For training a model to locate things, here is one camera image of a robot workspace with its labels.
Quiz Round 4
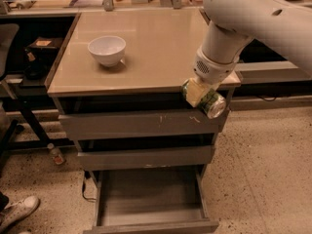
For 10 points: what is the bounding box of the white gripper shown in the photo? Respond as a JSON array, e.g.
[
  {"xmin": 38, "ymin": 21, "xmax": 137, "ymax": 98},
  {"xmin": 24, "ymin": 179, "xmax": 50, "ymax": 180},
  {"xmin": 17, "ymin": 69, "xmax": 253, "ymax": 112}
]
[{"xmin": 186, "ymin": 48, "xmax": 239, "ymax": 107}]

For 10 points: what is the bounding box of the green soda can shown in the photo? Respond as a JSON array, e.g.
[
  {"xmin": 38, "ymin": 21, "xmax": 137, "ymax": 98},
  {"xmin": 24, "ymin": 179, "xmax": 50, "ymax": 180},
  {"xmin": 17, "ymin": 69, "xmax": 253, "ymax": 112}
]
[{"xmin": 181, "ymin": 79, "xmax": 227, "ymax": 119}]

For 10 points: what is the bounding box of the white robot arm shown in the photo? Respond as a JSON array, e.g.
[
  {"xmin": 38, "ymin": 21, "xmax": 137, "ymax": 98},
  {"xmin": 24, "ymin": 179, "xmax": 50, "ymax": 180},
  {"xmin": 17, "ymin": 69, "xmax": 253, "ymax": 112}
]
[{"xmin": 186, "ymin": 0, "xmax": 312, "ymax": 106}]

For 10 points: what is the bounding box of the top grey drawer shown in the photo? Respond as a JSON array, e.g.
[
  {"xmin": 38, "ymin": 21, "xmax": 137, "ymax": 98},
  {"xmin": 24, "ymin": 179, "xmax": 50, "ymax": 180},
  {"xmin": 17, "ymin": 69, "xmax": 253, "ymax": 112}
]
[{"xmin": 59, "ymin": 109, "xmax": 228, "ymax": 140}]

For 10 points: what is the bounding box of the grey drawer cabinet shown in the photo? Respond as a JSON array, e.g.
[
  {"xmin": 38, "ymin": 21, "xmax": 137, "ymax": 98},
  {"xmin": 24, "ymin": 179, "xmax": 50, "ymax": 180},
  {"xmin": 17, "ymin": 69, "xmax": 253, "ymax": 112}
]
[{"xmin": 44, "ymin": 8, "xmax": 243, "ymax": 234}]

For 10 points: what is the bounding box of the middle grey drawer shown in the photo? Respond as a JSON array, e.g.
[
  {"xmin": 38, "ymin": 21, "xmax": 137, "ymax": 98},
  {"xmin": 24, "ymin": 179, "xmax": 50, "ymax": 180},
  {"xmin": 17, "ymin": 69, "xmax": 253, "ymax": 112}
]
[{"xmin": 78, "ymin": 145, "xmax": 215, "ymax": 171}]

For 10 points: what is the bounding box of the open bottom grey drawer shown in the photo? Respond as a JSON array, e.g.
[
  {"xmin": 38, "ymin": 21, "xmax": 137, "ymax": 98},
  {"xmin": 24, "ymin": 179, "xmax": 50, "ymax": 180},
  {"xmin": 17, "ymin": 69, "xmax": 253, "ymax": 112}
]
[{"xmin": 83, "ymin": 166, "xmax": 218, "ymax": 234}]

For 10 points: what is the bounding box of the white ceramic bowl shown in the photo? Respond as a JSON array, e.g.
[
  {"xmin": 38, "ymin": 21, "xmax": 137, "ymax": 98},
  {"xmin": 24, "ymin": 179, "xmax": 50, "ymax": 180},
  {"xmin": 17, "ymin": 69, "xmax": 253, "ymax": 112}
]
[{"xmin": 88, "ymin": 36, "xmax": 126, "ymax": 67}]

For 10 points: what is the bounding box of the small plastic bottle on floor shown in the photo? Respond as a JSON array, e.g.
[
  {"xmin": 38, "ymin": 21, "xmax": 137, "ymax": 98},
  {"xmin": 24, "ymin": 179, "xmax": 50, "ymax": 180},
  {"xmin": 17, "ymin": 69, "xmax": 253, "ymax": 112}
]
[{"xmin": 47, "ymin": 143, "xmax": 65, "ymax": 165}]

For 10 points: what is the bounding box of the black box with label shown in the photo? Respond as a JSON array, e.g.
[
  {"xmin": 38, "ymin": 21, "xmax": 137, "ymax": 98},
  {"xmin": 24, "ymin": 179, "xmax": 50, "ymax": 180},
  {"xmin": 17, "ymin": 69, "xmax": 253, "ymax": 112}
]
[{"xmin": 28, "ymin": 37, "xmax": 63, "ymax": 54}]

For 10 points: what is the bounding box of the white sneaker lower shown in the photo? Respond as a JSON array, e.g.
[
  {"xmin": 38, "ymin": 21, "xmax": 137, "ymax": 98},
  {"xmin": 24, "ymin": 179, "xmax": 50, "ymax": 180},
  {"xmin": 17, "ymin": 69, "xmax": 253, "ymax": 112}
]
[{"xmin": 0, "ymin": 196, "xmax": 40, "ymax": 234}]

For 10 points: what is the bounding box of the black cable on floor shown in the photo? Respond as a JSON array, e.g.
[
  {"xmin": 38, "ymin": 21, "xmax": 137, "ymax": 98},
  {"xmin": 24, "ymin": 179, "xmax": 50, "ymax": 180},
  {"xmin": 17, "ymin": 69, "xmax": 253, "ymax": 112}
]
[{"xmin": 81, "ymin": 173, "xmax": 98, "ymax": 203}]

